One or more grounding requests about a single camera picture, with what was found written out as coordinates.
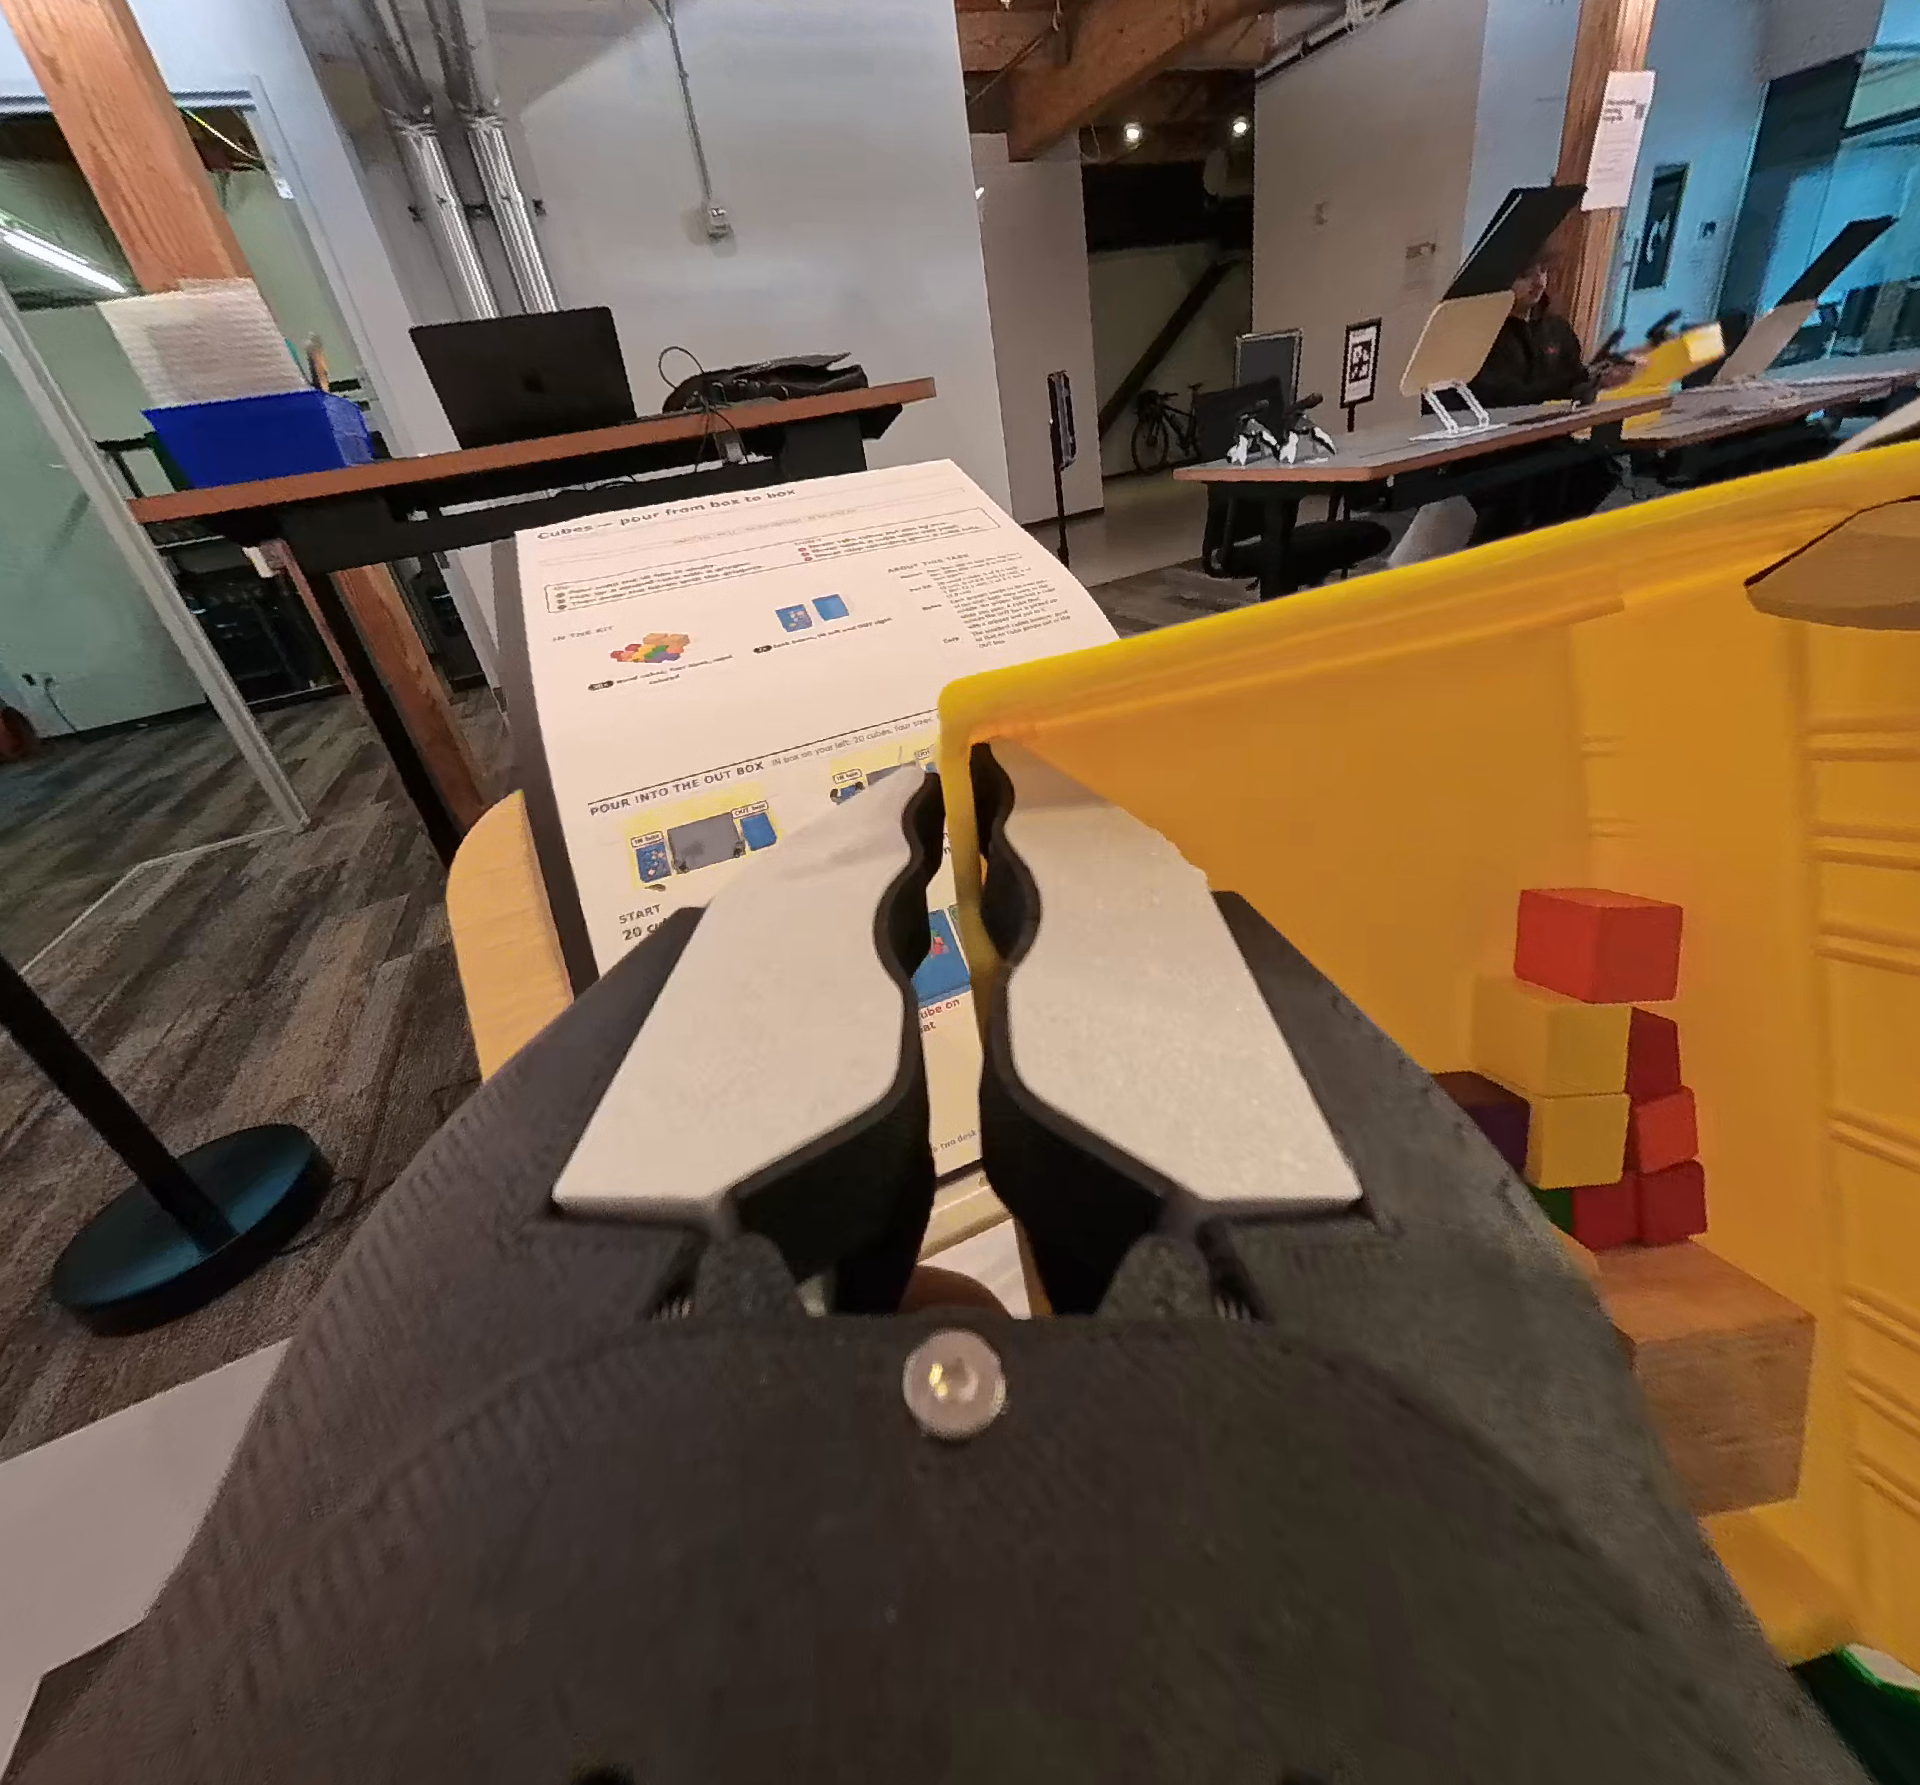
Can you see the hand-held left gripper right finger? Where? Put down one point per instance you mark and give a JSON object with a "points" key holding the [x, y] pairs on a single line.
{"points": [[1170, 1035]]}

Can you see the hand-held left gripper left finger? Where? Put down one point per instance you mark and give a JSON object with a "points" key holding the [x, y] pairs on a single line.
{"points": [[752, 1035]]}

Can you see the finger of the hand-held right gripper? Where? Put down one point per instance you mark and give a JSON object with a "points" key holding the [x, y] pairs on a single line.
{"points": [[1845, 570]]}

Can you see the yellow plastic box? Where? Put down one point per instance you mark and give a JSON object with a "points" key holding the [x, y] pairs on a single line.
{"points": [[1352, 765], [1681, 359]]}

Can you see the pile of coloured wooden cubes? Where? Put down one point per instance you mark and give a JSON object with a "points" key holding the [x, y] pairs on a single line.
{"points": [[1589, 944]]}

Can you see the green plastic box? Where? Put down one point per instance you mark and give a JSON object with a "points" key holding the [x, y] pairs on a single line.
{"points": [[1875, 1726]]}

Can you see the grey desk with wood edge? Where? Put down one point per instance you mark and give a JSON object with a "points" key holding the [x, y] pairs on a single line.
{"points": [[1352, 456], [1771, 405]]}

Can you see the wooden document stand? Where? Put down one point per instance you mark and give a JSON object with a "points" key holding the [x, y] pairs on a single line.
{"points": [[1762, 342], [1447, 346]]}

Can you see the instruction sheet on wooden stand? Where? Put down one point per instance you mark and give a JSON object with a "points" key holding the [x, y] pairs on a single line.
{"points": [[503, 915]]}

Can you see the black backed sheet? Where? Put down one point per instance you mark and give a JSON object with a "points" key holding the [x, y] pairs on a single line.
{"points": [[1516, 240], [1842, 258]]}

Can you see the printed instruction sheet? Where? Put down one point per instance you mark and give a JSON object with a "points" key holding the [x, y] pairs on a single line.
{"points": [[779, 584]]}

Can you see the white paper notice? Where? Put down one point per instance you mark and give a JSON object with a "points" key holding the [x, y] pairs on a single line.
{"points": [[1617, 133]]}

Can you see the black framed tag sign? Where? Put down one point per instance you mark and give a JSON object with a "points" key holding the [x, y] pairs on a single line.
{"points": [[1362, 359]]}

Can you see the idle black white gripper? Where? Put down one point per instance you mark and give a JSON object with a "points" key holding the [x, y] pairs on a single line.
{"points": [[1309, 434], [1252, 434]]}

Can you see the black pole stand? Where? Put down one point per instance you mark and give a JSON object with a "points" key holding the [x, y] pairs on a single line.
{"points": [[196, 1230]]}

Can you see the bicycle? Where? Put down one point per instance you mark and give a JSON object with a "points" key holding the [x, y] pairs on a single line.
{"points": [[1152, 434]]}

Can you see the wood top standing desk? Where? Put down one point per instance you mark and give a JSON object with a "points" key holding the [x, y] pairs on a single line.
{"points": [[450, 511]]}

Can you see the black framed board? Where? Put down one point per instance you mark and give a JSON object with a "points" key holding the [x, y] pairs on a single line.
{"points": [[1268, 375]]}

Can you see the tablet sign stand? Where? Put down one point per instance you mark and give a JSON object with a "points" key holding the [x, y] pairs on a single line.
{"points": [[1061, 412]]}

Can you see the black bag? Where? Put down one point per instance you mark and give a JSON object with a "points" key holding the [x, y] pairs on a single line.
{"points": [[765, 382]]}

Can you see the black laptop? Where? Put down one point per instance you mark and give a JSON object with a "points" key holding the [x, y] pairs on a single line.
{"points": [[524, 375]]}

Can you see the blue plastic crate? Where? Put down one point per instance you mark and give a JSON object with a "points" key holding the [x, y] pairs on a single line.
{"points": [[255, 442]]}

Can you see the silver round pipes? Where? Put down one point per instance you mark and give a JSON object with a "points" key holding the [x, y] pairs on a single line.
{"points": [[503, 209]]}

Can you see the bubble wrap roll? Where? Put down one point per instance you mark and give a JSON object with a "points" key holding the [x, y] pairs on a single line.
{"points": [[196, 338]]}

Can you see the dark wall poster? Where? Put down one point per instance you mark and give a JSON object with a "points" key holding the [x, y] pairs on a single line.
{"points": [[1665, 233]]}

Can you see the wooden support post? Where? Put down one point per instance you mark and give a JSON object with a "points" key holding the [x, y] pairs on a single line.
{"points": [[136, 133]]}

